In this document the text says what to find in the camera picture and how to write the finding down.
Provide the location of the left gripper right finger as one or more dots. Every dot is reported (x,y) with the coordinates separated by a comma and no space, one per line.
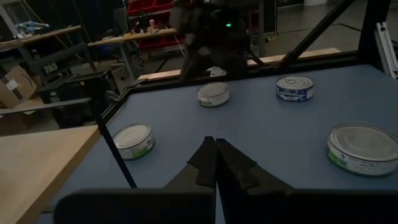
(236,180)

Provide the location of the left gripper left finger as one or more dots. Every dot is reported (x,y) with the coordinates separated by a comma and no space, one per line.
(199,174)

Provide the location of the green label tuna can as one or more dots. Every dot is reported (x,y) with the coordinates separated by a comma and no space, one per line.
(363,149)
(213,94)
(133,141)

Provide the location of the dark blue label tuna can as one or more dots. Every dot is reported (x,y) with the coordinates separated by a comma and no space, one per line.
(294,88)

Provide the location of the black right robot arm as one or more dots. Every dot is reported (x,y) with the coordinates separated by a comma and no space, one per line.
(217,46)

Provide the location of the blue table mat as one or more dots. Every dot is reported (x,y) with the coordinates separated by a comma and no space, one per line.
(264,130)

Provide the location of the large black computer tower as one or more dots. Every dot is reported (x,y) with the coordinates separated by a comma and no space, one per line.
(77,93)

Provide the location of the wooden background table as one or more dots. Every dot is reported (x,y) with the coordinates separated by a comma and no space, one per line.
(40,35)
(133,36)

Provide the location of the red storage bins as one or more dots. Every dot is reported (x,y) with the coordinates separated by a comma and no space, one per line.
(146,6)

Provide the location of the silver aluminium extrusion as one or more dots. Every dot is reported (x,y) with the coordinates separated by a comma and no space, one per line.
(387,49)

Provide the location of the printed cardboard shipping box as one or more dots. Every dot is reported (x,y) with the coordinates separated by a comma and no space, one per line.
(15,90)

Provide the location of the silver mounting bracket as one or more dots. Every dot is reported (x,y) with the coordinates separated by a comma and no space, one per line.
(216,71)

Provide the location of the black metal rig frame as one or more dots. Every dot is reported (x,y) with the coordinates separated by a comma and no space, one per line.
(311,66)

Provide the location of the wooden shelf black frame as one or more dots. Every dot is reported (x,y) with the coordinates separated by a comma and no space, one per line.
(37,168)

